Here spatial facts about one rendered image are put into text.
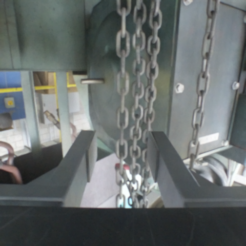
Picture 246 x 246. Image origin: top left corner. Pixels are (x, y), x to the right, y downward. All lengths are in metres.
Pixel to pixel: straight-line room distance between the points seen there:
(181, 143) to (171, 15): 0.23
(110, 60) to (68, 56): 0.30
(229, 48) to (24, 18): 0.56
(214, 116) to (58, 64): 0.53
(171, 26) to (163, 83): 0.09
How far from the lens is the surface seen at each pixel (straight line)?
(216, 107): 0.43
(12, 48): 0.59
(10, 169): 0.83
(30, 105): 1.04
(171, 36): 0.33
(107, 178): 1.02
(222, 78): 0.43
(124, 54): 0.23
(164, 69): 0.33
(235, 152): 0.68
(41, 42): 0.68
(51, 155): 1.18
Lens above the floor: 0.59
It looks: 17 degrees up
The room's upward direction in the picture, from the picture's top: 179 degrees counter-clockwise
